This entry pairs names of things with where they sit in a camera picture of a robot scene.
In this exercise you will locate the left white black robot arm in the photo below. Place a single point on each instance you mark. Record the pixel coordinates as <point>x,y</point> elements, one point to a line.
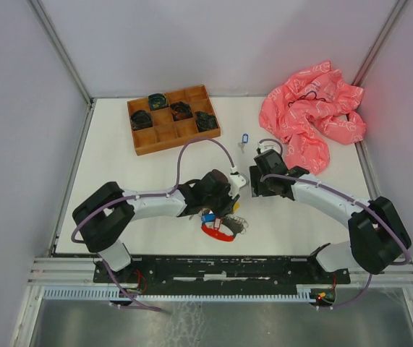
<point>102,218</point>

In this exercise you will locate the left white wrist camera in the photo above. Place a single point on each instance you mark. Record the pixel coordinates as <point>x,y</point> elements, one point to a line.
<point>238,181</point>

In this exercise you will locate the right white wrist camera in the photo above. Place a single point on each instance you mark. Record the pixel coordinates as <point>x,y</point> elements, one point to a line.
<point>265,145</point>

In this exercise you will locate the dark rolled item left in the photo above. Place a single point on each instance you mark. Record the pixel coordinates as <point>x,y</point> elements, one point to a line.
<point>141,119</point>

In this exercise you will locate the right aluminium frame post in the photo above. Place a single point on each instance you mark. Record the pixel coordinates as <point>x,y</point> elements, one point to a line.
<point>379,42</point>

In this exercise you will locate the key with blue tag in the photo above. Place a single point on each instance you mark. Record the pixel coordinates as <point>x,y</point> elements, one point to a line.
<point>243,142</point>

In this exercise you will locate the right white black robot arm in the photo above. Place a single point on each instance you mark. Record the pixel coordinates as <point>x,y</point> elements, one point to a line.
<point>377,236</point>

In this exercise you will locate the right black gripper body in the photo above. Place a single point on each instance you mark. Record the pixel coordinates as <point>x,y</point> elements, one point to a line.
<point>262,187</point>

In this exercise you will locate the dark rolled item top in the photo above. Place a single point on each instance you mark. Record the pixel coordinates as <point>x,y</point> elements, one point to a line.
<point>157,101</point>

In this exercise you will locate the wooden compartment tray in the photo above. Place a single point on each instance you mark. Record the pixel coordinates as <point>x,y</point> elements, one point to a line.
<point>165,132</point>

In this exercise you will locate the pink patterned cloth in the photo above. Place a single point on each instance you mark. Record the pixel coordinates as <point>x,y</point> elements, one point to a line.
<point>313,104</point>

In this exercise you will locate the aluminium frame post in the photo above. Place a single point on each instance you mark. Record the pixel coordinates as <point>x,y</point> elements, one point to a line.
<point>379,42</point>
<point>49,29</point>

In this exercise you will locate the dark rolled item middle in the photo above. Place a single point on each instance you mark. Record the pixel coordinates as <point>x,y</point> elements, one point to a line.
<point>181,111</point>

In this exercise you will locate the white slotted cable duct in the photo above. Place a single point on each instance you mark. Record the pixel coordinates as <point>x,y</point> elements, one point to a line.
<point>112,293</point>

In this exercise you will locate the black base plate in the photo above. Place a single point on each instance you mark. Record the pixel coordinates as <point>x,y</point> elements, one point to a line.
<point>290,270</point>

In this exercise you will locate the dark rolled item right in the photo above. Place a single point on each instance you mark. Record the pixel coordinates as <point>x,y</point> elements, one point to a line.
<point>205,121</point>

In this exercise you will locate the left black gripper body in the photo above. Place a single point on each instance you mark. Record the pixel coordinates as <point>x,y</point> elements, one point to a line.
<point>220,204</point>

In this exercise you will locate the aluminium frame rail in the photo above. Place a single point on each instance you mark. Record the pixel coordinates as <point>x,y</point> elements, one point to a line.
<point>61,272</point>

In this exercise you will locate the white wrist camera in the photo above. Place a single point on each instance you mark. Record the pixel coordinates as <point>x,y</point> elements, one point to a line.
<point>238,181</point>
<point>265,145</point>

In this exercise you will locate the left aluminium frame post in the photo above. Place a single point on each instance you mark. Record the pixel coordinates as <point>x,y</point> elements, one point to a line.
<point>49,29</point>

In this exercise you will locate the dark rolled item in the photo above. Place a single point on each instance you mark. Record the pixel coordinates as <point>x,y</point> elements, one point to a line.
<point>181,111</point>
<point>141,119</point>
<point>157,101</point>
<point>205,121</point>

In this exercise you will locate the red carabiner keyring with keys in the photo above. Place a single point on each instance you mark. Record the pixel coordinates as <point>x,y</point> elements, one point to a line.
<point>223,228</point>

